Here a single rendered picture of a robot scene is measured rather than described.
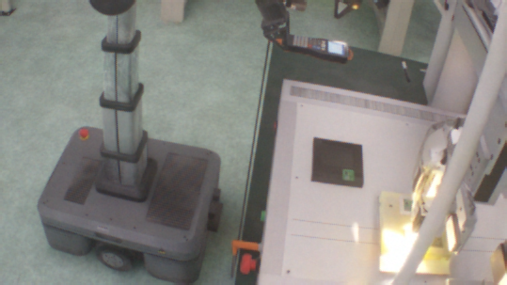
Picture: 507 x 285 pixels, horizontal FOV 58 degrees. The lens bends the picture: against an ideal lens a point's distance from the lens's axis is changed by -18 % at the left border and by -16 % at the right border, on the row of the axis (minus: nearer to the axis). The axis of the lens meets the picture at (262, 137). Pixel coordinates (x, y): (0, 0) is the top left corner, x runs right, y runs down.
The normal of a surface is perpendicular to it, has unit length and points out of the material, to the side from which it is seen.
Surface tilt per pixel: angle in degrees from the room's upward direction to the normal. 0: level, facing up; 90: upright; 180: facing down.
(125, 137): 90
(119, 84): 90
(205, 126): 0
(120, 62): 90
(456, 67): 90
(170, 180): 0
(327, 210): 0
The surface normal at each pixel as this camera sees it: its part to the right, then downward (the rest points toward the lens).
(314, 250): 0.12, -0.75
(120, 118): -0.12, 0.63
